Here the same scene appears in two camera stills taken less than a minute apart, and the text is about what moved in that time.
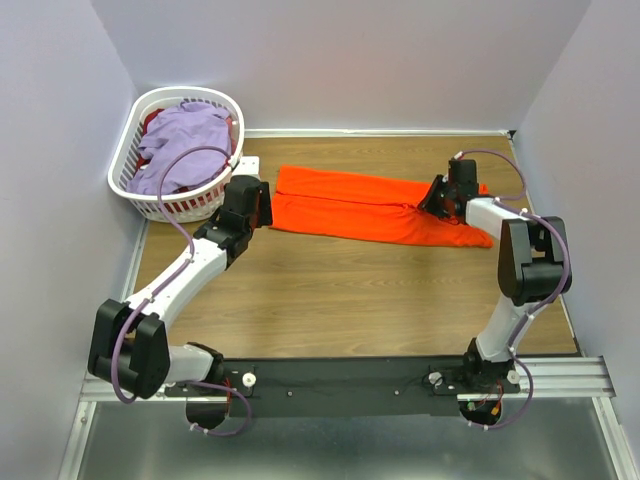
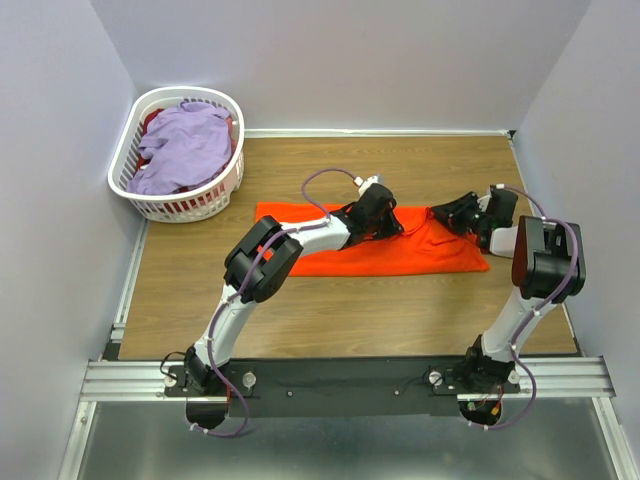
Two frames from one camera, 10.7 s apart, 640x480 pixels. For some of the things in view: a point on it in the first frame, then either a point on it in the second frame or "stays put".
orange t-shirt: (355, 203) → (423, 247)
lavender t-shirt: (188, 124) stays put
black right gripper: (426, 204) → (450, 212)
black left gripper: (265, 217) → (392, 226)
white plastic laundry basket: (187, 207) stays put
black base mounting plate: (347, 387) stays put
